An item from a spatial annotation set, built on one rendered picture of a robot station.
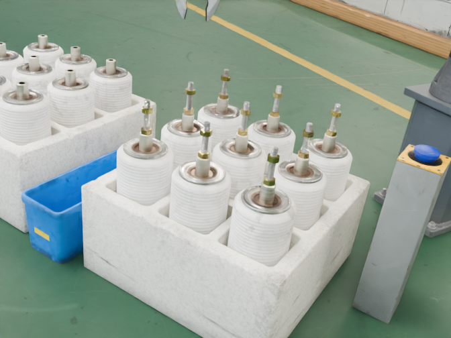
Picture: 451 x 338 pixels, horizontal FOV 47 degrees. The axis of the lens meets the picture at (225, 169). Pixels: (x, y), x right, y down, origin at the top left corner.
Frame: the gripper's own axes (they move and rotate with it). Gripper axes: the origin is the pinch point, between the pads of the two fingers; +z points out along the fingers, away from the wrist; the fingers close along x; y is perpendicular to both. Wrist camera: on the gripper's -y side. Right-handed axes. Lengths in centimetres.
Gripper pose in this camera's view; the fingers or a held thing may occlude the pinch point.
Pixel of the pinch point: (196, 13)
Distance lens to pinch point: 89.3
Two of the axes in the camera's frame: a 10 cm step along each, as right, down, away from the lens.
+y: -0.9, -4.9, 8.7
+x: -9.9, -0.5, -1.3
